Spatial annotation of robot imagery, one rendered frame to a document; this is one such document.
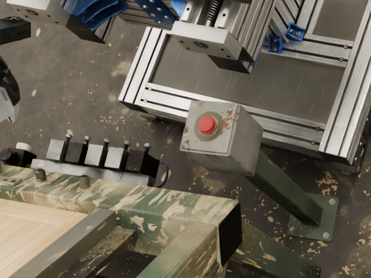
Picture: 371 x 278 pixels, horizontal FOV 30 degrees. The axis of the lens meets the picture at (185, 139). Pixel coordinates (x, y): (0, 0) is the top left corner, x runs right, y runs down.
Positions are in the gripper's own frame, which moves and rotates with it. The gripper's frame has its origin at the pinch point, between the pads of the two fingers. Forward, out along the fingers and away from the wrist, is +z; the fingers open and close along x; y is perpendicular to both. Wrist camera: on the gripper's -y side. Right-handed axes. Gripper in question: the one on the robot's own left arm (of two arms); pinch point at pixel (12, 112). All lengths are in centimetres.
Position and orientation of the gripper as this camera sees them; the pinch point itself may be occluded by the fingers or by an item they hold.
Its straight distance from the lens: 117.0
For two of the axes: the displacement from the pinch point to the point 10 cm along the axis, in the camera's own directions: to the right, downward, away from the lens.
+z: 1.9, 6.6, 7.2
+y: -5.0, 7.0, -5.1
